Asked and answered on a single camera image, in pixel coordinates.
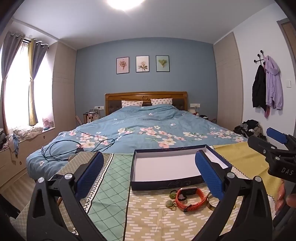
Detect dark crumpled clothes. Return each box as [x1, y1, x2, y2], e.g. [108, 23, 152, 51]
[0, 128, 10, 151]

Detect yellow brick pattern fabric swatch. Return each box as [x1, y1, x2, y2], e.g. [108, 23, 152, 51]
[124, 181, 275, 241]

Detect olive lattice fabric swatch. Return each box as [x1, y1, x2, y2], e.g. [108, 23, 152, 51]
[9, 152, 114, 234]

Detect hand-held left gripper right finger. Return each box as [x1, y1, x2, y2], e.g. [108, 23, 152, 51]
[195, 149, 273, 241]

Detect olive tortoiseshell bangle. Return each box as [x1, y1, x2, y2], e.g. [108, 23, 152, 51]
[206, 192, 223, 211]

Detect black cable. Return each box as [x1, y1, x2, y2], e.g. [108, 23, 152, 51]
[42, 138, 116, 162]

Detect green diamond fabric swatch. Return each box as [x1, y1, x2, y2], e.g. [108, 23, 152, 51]
[87, 153, 134, 241]

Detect purple jacket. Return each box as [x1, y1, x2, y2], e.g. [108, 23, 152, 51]
[264, 55, 284, 110]

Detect group of cosmetic bottles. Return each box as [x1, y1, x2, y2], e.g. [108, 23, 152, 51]
[83, 109, 102, 123]

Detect blue garment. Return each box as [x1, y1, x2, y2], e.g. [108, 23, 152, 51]
[8, 134, 20, 160]

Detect person's right hand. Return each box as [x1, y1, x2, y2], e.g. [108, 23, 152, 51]
[275, 184, 296, 212]

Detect bed with floral duvet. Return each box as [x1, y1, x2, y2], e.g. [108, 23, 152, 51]
[26, 104, 249, 179]

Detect dark blue shallow box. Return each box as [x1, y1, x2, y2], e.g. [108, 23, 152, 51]
[130, 144, 233, 192]

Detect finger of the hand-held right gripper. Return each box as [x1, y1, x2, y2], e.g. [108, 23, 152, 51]
[248, 136, 292, 166]
[266, 127, 296, 153]

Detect black jacket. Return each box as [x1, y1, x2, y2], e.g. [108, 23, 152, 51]
[252, 65, 267, 112]

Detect black wall coat rack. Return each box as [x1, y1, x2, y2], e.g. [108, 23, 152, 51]
[253, 50, 270, 64]

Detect ceiling lamp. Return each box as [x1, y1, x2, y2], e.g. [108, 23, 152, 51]
[106, 0, 139, 11]

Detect beige window seat cabinet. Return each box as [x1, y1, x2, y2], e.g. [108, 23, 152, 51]
[0, 126, 60, 188]

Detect grey and yellow curtain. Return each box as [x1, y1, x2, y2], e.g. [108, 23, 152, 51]
[27, 38, 49, 127]
[0, 31, 25, 137]

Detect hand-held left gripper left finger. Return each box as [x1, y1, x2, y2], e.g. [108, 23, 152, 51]
[26, 151, 104, 241]

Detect dark clothes heap on floor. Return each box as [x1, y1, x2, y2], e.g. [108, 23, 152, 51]
[233, 119, 266, 139]

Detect orange smartwatch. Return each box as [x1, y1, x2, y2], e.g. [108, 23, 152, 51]
[175, 186, 207, 212]

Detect light crumpled clothes pile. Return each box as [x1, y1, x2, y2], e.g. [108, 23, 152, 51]
[13, 126, 43, 139]

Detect wooden headboard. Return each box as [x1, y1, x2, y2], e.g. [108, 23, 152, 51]
[105, 91, 188, 116]

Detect green plant framed picture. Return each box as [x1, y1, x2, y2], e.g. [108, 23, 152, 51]
[156, 55, 170, 72]

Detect white lettered fabric swatch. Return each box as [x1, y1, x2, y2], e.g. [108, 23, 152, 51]
[228, 166, 245, 183]

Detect beige built-in wardrobe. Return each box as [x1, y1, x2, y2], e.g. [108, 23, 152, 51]
[52, 42, 78, 137]
[213, 31, 244, 127]

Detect nightstand clutter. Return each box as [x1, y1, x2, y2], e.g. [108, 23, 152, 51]
[190, 109, 210, 120]

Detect mustard yellow fabric swatch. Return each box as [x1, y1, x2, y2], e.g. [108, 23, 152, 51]
[213, 142, 285, 202]

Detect floral pillow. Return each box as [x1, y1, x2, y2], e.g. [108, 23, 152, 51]
[151, 98, 173, 106]
[121, 100, 143, 108]

